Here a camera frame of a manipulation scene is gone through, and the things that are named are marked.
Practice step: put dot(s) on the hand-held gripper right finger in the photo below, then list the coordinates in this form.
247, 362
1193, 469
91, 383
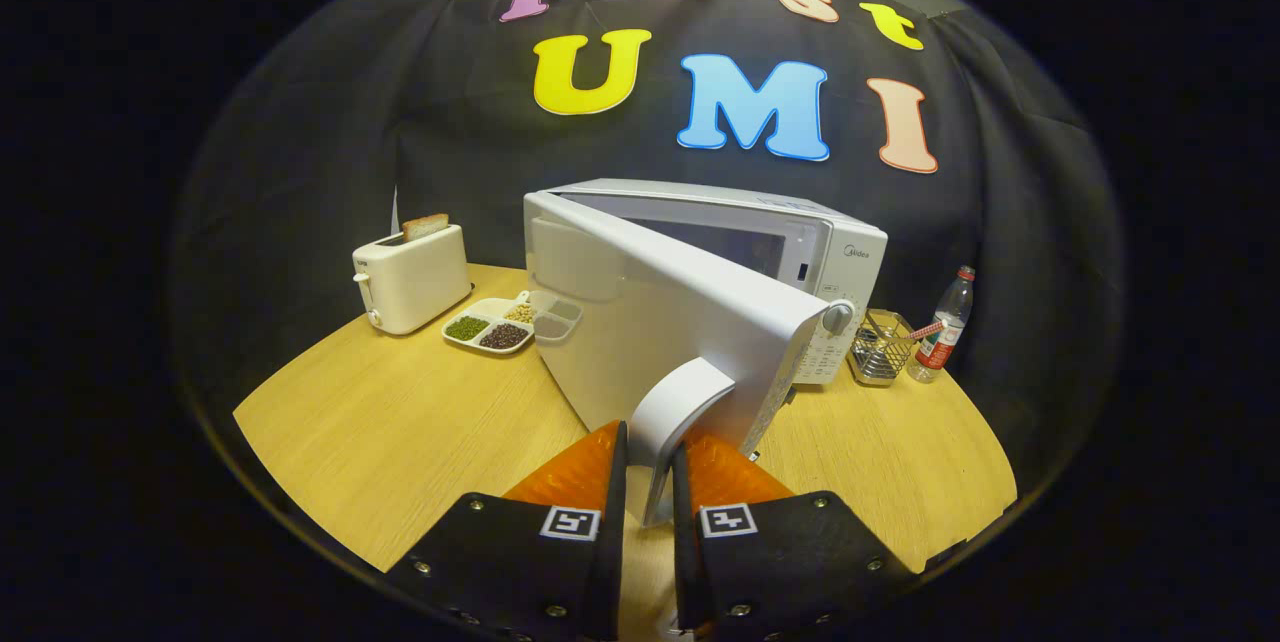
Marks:
682, 522

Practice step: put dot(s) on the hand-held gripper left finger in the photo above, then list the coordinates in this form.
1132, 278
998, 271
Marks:
616, 482

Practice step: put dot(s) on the white toaster oven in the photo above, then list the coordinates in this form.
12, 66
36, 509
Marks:
680, 322

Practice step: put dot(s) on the white bread toaster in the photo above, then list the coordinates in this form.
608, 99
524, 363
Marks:
410, 277

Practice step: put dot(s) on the white divided bean dish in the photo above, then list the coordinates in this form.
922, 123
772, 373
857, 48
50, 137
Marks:
490, 332

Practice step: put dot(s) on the pink striped straw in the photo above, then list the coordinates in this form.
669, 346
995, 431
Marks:
925, 330

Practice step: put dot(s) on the clear plastic water bottle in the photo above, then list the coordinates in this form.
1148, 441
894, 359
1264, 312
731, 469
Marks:
940, 342

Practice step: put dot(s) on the toasted bread slice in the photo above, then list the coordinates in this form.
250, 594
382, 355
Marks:
426, 227

